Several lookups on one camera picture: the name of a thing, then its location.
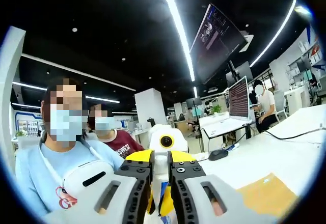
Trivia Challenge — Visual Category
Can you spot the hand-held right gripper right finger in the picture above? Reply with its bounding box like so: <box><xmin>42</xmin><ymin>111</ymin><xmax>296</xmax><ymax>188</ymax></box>
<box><xmin>167</xmin><ymin>149</ymin><xmax>279</xmax><ymax>224</ymax></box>

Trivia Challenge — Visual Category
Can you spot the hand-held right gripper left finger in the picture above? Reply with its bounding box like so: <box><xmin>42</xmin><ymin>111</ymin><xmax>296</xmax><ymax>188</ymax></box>
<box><xmin>42</xmin><ymin>150</ymin><xmax>155</xmax><ymax>224</ymax></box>

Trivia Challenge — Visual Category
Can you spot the white toothpaste tube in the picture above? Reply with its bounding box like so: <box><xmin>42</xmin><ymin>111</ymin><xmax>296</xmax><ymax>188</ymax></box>
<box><xmin>152</xmin><ymin>172</ymin><xmax>178</xmax><ymax>224</ymax></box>

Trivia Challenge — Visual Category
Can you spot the small wooden board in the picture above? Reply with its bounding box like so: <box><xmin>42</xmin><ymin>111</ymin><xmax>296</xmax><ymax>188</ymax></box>
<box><xmin>236</xmin><ymin>172</ymin><xmax>300</xmax><ymax>221</ymax></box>

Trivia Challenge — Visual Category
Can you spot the white chest-worn device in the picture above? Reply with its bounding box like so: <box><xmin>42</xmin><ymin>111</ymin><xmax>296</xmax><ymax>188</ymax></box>
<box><xmin>62</xmin><ymin>159</ymin><xmax>115</xmax><ymax>204</ymax></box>

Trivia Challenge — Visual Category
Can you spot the black oval desk device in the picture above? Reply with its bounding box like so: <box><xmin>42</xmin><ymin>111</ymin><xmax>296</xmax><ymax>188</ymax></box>
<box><xmin>208</xmin><ymin>149</ymin><xmax>229</xmax><ymax>161</ymax></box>

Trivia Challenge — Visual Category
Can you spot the black desktop monitor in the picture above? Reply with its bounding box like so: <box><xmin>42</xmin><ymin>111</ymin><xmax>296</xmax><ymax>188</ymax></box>
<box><xmin>185</xmin><ymin>97</ymin><xmax>202</xmax><ymax>107</ymax></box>

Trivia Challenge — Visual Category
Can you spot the black laptop stand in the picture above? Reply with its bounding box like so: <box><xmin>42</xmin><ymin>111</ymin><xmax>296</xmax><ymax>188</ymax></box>
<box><xmin>200</xmin><ymin>123</ymin><xmax>253</xmax><ymax>156</ymax></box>

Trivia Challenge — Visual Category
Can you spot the white open laptop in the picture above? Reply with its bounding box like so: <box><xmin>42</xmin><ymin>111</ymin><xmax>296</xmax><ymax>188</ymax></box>
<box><xmin>199</xmin><ymin>75</ymin><xmax>252</xmax><ymax>138</ymax></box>

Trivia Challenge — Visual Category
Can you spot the person's light blue shirt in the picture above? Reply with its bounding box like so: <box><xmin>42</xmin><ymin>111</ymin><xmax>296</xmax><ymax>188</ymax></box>
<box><xmin>15</xmin><ymin>132</ymin><xmax>125</xmax><ymax>217</ymax></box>

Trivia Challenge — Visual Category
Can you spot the black gooseneck microphone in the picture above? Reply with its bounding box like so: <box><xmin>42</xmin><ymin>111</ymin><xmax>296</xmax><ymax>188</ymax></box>
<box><xmin>264</xmin><ymin>126</ymin><xmax>326</xmax><ymax>141</ymax></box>

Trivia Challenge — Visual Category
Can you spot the small dark hanging monitor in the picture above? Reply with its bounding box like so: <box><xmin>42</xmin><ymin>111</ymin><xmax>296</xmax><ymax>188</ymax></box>
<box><xmin>226</xmin><ymin>61</ymin><xmax>253</xmax><ymax>87</ymax></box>

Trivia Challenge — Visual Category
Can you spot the large hanging monitor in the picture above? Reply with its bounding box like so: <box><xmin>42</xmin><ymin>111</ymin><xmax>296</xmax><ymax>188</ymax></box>
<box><xmin>189</xmin><ymin>4</ymin><xmax>248</xmax><ymax>85</ymax></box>

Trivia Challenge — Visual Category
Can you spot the grey office chair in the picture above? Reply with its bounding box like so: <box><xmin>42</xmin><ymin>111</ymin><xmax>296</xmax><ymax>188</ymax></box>
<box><xmin>274</xmin><ymin>90</ymin><xmax>288</xmax><ymax>119</ymax></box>

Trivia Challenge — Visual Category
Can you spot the long ceiling light strip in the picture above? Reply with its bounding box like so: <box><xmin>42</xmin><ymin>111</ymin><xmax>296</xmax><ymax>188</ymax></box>
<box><xmin>249</xmin><ymin>0</ymin><xmax>298</xmax><ymax>68</ymax></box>
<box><xmin>155</xmin><ymin>0</ymin><xmax>196</xmax><ymax>82</ymax></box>

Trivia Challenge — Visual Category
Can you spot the ceiling air conditioner unit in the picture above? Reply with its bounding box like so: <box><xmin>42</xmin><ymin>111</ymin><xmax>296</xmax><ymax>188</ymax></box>
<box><xmin>239</xmin><ymin>30</ymin><xmax>254</xmax><ymax>53</ymax></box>

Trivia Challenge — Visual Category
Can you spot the white cabinet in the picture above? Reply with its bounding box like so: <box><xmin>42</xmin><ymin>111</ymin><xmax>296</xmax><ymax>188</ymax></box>
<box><xmin>284</xmin><ymin>85</ymin><xmax>310</xmax><ymax>107</ymax></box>

